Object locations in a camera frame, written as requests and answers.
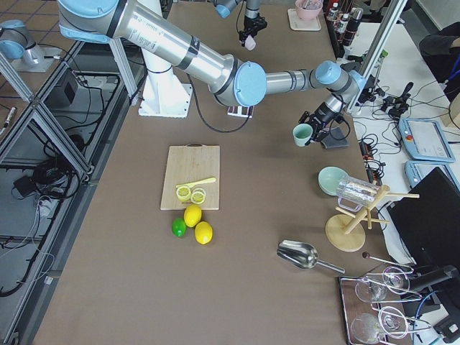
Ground mint green bowl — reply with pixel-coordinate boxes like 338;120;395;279
318;166;348;196

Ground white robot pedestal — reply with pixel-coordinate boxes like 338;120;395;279
138;0;192;119

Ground lower teach pendant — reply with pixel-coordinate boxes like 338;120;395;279
404;160;459;188

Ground black monitor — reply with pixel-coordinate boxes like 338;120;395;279
387;167;459;268

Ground labelled drink bottle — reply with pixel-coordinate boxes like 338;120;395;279
336;13;349;35
326;2;339;23

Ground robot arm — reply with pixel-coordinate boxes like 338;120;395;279
57;1;366;142
212;0;267;41

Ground wooden mug tree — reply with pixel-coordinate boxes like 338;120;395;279
325;185;420;252

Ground wine glass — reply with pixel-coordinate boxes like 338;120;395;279
355;266;410;303
351;306;409;344

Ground yellow plastic knife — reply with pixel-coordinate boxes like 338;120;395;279
175;177;216;188

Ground seated person in blue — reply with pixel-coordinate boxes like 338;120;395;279
419;22;459;101

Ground wooden cutting board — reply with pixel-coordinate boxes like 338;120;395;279
160;144;221;211

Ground glass pitcher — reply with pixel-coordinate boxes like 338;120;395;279
336;175;380;212

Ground dark thermos bottle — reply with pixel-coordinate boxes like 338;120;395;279
346;7;364;33

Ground teach pendant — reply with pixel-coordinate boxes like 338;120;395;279
398;118;456;163
404;160;459;188

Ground yellow lemon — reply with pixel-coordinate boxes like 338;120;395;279
183;204;202;228
195;221;213;245

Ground upper teach pendant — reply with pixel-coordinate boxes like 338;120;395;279
398;118;456;163

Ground mint green cup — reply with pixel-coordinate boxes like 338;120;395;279
293;124;313;147

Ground pink bowl with ice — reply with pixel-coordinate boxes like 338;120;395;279
295;0;323;21

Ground aluminium frame post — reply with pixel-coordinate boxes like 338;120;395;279
354;0;410;115

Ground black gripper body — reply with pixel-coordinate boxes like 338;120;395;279
305;108;336;142
243;14;267;36

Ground green lime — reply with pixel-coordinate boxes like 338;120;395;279
171;218;188;238

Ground lemon slice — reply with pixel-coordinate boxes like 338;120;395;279
176;185;192;202
190;188;206;205

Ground cream plastic tray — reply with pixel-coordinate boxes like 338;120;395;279
287;9;321;32

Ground metal scoop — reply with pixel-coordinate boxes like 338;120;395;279
277;239;345;275

